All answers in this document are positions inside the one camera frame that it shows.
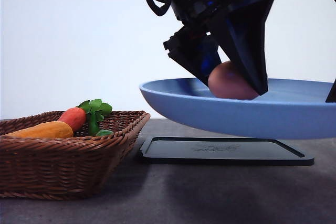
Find black tray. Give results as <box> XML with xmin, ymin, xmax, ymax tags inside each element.
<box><xmin>140</xmin><ymin>137</ymin><xmax>314</xmax><ymax>166</ymax></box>

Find brown wicker basket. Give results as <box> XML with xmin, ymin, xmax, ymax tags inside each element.
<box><xmin>0</xmin><ymin>111</ymin><xmax>150</xmax><ymax>200</ymax></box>

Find blue plate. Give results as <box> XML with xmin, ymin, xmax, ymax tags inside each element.
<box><xmin>139</xmin><ymin>78</ymin><xmax>336</xmax><ymax>140</ymax></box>

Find red-orange toy carrot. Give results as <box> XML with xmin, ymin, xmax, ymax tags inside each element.
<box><xmin>58</xmin><ymin>107</ymin><xmax>86</xmax><ymax>132</ymax></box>

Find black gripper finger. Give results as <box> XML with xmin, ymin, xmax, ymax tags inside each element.
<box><xmin>325</xmin><ymin>79</ymin><xmax>336</xmax><ymax>103</ymax></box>

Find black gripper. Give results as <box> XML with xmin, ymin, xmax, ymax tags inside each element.
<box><xmin>163</xmin><ymin>0</ymin><xmax>276</xmax><ymax>96</ymax></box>

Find brown egg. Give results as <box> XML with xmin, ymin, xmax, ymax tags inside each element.
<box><xmin>208</xmin><ymin>61</ymin><xmax>259</xmax><ymax>100</ymax></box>

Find green toy carrot leaves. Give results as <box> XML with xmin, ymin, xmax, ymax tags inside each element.
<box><xmin>76</xmin><ymin>99</ymin><xmax>113</xmax><ymax>136</ymax></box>

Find yellow-orange toy vegetable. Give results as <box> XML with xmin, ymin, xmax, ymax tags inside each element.
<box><xmin>3</xmin><ymin>121</ymin><xmax>74</xmax><ymax>138</ymax></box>

